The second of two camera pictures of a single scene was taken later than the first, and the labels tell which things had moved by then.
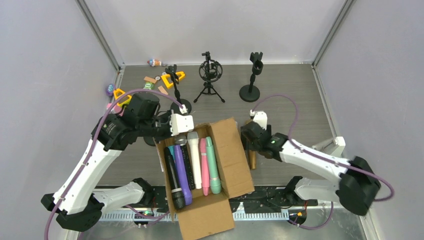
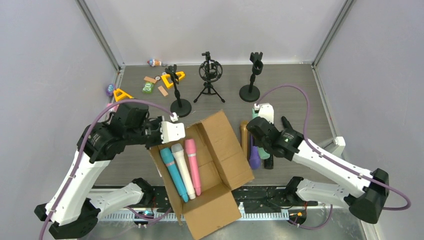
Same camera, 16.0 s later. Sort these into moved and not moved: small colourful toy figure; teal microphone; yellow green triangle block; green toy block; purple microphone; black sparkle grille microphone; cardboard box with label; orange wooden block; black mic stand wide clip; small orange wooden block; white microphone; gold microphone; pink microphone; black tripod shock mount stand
Moved: pink microphone; purple microphone; black sparkle grille microphone; cardboard box with label; white microphone; gold microphone; teal microphone
Not moved: orange wooden block; yellow green triangle block; black mic stand wide clip; black tripod shock mount stand; green toy block; small orange wooden block; small colourful toy figure
